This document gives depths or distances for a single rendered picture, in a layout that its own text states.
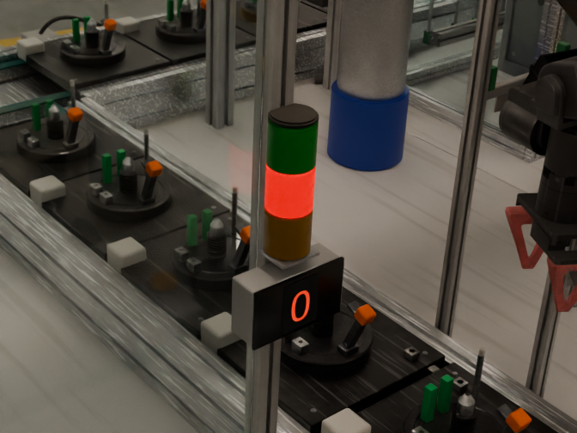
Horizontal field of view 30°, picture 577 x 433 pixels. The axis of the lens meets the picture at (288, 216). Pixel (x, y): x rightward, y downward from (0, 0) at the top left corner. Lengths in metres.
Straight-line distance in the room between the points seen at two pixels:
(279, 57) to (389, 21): 1.02
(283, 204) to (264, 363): 0.23
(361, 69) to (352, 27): 0.08
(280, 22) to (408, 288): 0.87
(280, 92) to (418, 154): 1.22
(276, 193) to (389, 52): 1.03
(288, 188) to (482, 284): 0.83
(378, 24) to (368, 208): 0.34
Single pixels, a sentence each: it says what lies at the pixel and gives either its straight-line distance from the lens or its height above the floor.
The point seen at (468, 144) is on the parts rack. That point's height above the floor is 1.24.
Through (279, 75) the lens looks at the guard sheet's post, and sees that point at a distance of 1.05.
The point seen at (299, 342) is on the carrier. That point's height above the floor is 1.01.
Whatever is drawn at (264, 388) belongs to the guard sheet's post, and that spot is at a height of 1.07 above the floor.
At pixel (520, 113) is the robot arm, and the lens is 1.23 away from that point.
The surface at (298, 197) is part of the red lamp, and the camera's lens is 1.07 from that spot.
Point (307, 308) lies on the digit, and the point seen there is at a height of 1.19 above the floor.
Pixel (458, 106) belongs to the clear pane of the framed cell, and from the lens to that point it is 2.39.
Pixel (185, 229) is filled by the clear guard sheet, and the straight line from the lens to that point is 1.07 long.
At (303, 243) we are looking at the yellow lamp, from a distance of 1.10.
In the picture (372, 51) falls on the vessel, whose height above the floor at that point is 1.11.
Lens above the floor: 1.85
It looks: 30 degrees down
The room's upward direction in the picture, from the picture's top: 3 degrees clockwise
